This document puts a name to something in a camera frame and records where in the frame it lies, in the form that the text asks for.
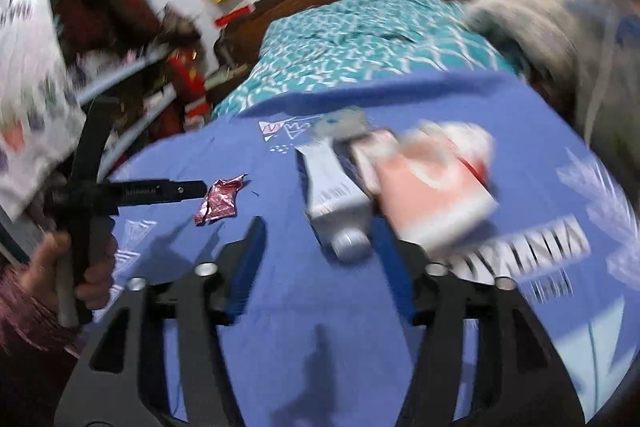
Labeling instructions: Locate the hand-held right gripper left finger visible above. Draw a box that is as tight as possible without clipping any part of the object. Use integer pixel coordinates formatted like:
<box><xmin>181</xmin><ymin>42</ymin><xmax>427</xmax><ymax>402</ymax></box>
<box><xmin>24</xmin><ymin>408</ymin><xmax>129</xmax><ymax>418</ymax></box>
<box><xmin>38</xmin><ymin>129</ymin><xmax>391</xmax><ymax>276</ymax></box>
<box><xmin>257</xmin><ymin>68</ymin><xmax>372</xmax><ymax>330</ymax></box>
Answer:
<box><xmin>54</xmin><ymin>216</ymin><xmax>268</xmax><ymax>427</ymax></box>

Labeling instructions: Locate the white printed paper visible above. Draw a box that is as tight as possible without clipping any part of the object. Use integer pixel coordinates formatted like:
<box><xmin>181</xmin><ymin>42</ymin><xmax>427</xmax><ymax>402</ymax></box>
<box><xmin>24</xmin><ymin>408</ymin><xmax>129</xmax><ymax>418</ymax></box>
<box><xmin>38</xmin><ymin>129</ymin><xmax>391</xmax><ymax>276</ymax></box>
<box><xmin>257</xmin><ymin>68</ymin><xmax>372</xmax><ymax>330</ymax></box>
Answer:
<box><xmin>0</xmin><ymin>0</ymin><xmax>87</xmax><ymax>219</ymax></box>

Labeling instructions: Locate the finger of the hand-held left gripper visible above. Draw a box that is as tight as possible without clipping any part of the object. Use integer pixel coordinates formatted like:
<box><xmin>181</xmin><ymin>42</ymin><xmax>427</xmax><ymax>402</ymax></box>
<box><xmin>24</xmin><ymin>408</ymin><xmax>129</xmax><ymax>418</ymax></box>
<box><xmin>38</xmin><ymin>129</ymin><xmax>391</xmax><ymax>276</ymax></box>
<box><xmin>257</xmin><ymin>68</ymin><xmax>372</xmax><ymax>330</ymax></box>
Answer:
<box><xmin>111</xmin><ymin>178</ymin><xmax>207</xmax><ymax>208</ymax></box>

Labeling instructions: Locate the white cable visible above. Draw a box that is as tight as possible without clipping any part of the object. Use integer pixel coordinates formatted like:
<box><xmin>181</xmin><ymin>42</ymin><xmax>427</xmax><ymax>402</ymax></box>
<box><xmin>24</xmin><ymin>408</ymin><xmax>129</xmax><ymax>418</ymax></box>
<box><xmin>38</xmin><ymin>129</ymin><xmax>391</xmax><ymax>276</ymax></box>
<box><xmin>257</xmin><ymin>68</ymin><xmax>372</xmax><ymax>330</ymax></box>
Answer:
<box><xmin>584</xmin><ymin>7</ymin><xmax>623</xmax><ymax>144</ymax></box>

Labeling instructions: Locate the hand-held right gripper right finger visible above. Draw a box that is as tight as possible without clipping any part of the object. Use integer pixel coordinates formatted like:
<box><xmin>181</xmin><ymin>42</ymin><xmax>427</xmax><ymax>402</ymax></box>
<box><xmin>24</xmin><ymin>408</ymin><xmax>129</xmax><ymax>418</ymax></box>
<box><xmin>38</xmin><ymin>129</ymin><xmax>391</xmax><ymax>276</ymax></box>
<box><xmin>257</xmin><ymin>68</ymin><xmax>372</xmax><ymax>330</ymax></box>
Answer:
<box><xmin>370</xmin><ymin>219</ymin><xmax>588</xmax><ymax>427</ymax></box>

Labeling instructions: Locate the checkered folded quilt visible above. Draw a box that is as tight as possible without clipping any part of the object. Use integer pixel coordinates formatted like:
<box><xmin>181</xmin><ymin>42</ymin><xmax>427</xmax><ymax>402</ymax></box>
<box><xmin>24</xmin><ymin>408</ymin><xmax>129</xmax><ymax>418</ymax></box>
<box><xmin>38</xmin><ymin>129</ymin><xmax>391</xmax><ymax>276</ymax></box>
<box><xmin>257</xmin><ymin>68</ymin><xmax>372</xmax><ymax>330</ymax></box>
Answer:
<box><xmin>464</xmin><ymin>0</ymin><xmax>623</xmax><ymax>142</ymax></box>

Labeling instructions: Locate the grey squeeze tube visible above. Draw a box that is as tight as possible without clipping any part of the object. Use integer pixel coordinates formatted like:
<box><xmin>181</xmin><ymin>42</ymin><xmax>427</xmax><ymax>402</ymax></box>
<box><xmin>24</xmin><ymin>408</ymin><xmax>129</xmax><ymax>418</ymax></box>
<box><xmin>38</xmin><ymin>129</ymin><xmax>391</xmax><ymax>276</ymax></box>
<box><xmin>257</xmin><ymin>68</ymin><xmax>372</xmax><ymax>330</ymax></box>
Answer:
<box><xmin>295</xmin><ymin>134</ymin><xmax>373</xmax><ymax>264</ymax></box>

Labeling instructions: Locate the red gift bag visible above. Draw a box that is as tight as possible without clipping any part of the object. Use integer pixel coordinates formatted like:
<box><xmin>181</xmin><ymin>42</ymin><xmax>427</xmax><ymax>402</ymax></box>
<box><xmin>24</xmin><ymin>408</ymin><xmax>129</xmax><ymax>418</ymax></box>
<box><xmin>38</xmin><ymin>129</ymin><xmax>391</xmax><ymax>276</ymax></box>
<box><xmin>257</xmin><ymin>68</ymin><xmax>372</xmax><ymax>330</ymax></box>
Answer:
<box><xmin>167</xmin><ymin>49</ymin><xmax>210</xmax><ymax>130</ymax></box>

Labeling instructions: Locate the pink foil wrapper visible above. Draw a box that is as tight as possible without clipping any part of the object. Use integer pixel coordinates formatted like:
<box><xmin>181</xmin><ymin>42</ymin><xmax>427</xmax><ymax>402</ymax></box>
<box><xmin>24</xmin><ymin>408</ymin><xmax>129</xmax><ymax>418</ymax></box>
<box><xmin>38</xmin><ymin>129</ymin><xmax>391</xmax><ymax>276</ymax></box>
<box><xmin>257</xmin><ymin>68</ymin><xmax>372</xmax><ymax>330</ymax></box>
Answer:
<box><xmin>194</xmin><ymin>174</ymin><xmax>249</xmax><ymax>225</ymax></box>

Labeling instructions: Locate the person's left forearm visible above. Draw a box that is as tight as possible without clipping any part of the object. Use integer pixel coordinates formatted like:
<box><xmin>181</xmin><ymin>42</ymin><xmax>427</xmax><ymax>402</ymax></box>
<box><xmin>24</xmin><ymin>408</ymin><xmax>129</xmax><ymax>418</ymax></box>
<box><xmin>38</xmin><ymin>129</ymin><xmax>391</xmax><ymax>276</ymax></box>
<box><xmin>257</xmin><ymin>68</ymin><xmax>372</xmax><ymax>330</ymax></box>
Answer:
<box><xmin>0</xmin><ymin>266</ymin><xmax>88</xmax><ymax>427</ymax></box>

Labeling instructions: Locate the blue grey small packet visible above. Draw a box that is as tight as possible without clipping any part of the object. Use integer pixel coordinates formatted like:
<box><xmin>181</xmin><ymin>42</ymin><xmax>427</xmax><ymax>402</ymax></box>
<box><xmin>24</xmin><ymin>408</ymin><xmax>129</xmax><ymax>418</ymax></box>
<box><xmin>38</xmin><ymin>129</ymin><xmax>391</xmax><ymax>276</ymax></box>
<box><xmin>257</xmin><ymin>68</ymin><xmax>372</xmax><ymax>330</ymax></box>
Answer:
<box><xmin>312</xmin><ymin>107</ymin><xmax>369</xmax><ymax>144</ymax></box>

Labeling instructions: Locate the blue printed bed sheet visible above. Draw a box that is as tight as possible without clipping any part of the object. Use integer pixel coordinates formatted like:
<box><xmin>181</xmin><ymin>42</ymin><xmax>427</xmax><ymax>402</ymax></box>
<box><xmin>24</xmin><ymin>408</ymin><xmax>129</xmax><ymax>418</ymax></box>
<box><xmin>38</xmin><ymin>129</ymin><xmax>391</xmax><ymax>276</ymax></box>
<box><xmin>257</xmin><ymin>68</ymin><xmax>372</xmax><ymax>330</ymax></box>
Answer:
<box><xmin>82</xmin><ymin>72</ymin><xmax>637</xmax><ymax>427</ymax></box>

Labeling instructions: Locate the person's left hand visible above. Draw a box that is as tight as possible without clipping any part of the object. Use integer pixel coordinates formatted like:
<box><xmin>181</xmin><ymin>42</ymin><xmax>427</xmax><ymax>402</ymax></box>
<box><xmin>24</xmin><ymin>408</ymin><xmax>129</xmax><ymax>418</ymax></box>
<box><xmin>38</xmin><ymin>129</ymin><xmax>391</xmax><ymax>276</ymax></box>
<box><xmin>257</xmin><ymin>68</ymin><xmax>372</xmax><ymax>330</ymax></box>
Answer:
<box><xmin>19</xmin><ymin>232</ymin><xmax>120</xmax><ymax>313</ymax></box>

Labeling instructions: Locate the teal patterned blanket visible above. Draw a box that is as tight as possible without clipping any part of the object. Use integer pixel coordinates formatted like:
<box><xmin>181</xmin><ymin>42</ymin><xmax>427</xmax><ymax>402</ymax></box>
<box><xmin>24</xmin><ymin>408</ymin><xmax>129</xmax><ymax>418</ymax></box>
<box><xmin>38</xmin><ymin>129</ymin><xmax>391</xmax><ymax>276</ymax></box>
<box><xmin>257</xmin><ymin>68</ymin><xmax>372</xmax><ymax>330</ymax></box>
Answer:
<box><xmin>211</xmin><ymin>0</ymin><xmax>522</xmax><ymax>120</ymax></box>

